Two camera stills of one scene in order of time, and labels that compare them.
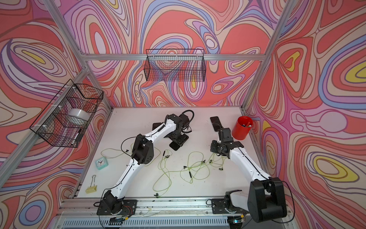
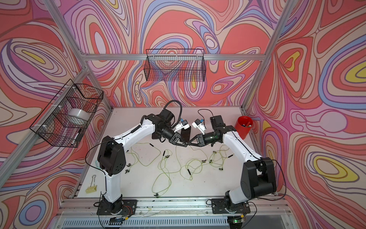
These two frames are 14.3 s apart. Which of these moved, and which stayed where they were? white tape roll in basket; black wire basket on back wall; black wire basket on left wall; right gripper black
Moved: right gripper black
Stayed: white tape roll in basket; black wire basket on back wall; black wire basket on left wall
